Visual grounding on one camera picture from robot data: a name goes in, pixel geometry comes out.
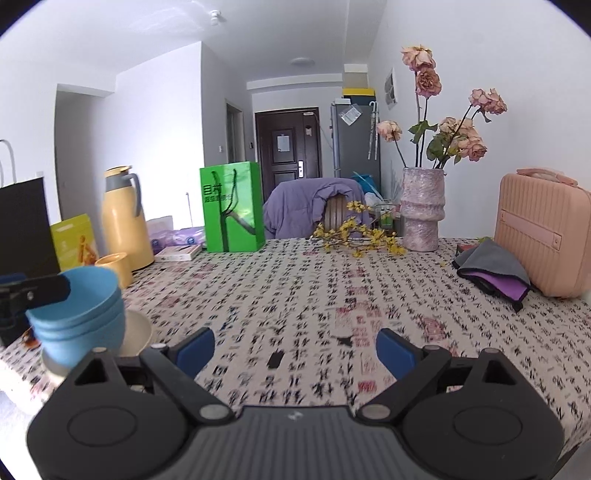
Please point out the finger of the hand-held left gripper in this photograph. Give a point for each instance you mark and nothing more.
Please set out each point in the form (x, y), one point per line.
(11, 278)
(46, 290)

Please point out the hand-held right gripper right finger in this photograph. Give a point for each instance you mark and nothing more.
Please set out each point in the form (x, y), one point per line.
(396, 353)

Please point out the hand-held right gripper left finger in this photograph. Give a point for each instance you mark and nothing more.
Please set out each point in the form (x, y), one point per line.
(198, 353)

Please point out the black paper bag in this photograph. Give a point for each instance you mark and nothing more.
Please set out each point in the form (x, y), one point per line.
(25, 230)

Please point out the yellow snack box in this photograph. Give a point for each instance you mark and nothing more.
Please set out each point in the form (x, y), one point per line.
(69, 244)

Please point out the yellow mug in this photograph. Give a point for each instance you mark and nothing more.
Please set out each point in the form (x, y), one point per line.
(117, 270)

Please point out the yellow thermos jug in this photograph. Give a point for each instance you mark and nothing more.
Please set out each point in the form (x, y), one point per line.
(124, 230)

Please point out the white flat box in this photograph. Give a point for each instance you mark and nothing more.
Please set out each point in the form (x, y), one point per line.
(178, 252)

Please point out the calligraphy printed tablecloth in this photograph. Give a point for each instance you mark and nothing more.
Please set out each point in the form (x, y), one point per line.
(300, 295)

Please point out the purple plastic packet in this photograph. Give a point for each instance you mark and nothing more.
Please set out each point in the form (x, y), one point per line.
(180, 237)

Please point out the purple cloth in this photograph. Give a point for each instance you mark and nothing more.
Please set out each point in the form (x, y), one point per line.
(501, 288)

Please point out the red flat box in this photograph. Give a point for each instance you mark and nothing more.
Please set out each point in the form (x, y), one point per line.
(464, 248)

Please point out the white plastic package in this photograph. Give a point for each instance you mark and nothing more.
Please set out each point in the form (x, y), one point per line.
(159, 225)

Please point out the grey cloth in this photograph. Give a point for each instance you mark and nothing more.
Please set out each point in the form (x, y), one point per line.
(489, 261)

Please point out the yellow flower branch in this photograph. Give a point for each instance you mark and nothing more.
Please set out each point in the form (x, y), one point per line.
(341, 233)

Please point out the pink textured vase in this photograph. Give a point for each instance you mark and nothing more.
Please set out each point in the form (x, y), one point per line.
(422, 207)

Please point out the wooden chair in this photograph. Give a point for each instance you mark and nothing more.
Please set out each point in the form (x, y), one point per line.
(336, 212)

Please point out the green paper bag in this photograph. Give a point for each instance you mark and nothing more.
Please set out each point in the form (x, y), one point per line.
(240, 198)

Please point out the grey dried grass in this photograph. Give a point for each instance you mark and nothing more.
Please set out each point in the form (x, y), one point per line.
(396, 182)

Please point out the purple jacket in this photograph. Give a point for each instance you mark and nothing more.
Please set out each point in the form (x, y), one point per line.
(291, 207)

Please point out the teal plastic bag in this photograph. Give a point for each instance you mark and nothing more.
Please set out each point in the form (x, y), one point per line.
(367, 182)

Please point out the pink hard case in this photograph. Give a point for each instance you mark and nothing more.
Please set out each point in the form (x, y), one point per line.
(540, 230)

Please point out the dark entrance door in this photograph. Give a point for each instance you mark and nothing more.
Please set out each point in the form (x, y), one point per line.
(286, 168)

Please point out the grey refrigerator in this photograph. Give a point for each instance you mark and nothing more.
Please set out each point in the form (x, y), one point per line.
(351, 152)

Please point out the white folded umbrella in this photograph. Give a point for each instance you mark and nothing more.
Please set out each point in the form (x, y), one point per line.
(373, 131)

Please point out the grey interior door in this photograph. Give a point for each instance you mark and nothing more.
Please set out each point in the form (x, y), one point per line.
(234, 131)

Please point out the white paper notice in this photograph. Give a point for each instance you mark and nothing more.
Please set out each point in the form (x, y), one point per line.
(283, 141)

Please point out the clear plastic sleeve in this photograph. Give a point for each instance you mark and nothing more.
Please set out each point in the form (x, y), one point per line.
(350, 114)

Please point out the yellow and black box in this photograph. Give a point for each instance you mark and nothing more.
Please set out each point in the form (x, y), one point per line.
(358, 91)

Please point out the dried pink roses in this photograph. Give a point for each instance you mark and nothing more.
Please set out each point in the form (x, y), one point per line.
(427, 83)

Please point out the round ceiling lamp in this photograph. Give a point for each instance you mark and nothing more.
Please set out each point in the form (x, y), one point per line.
(303, 61)

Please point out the white wall panel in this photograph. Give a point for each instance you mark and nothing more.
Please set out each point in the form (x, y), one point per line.
(390, 88)

